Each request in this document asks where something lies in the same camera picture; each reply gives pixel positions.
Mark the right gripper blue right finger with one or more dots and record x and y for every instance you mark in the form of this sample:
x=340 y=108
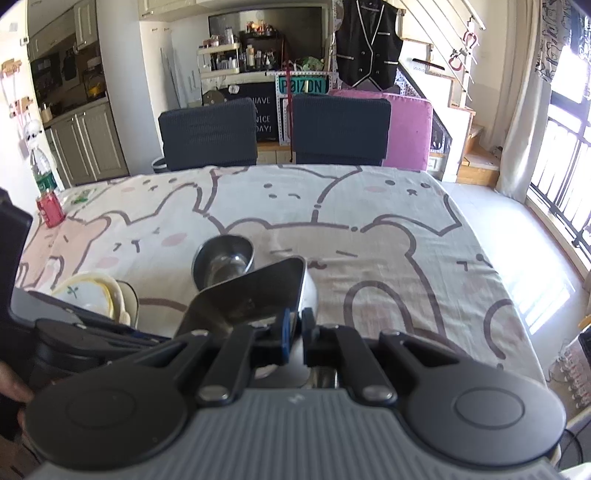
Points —
x=309 y=336

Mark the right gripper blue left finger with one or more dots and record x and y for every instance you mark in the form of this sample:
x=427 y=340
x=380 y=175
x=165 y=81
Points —
x=282 y=336

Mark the square steel tray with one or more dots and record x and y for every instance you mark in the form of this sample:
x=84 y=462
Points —
x=254 y=299

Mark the white yellow-rimmed bowl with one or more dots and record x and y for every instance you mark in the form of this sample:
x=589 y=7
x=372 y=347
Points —
x=95 y=292

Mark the round steel bowl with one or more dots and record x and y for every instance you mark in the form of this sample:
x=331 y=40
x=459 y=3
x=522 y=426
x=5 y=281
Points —
x=221 y=258

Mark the cream ceramic bowl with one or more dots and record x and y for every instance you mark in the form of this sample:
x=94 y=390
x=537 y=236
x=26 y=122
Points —
x=129 y=305

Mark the person's hand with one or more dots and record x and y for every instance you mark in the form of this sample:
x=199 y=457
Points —
x=14 y=388

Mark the cartoon bear tablecloth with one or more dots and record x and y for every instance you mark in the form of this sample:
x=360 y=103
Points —
x=386 y=248

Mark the red soda can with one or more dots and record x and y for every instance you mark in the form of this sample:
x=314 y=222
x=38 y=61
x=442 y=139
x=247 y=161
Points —
x=50 y=209

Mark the green white packet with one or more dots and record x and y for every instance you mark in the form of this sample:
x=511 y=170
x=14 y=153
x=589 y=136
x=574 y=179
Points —
x=82 y=196

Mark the clear plastic water bottle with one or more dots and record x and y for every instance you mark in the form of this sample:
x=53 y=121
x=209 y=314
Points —
x=42 y=171

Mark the right dark blue chair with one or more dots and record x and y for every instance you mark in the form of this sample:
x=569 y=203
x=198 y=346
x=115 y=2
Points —
x=340 y=130

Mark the dark blue chair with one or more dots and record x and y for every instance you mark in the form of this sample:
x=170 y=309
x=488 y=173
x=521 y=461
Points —
x=220 y=135
x=340 y=130

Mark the grey kitchen cabinet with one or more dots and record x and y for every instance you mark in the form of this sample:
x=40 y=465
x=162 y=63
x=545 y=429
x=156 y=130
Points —
x=86 y=146

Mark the left dark blue chair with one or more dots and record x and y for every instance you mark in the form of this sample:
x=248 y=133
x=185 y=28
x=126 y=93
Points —
x=220 y=135

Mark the pink cushion chair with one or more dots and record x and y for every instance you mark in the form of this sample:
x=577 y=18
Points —
x=410 y=129

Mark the teal poizon sign box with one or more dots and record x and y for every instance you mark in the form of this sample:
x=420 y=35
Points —
x=307 y=82

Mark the white shelf rack with bottles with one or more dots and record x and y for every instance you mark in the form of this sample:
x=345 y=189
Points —
x=219 y=55

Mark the black vest on hanger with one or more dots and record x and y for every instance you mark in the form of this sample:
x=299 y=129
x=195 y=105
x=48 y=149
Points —
x=368 y=45

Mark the beige window curtain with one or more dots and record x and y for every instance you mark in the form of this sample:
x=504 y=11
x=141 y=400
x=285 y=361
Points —
x=522 y=111

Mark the wooden staircase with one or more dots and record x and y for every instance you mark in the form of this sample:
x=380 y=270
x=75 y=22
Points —
x=453 y=54

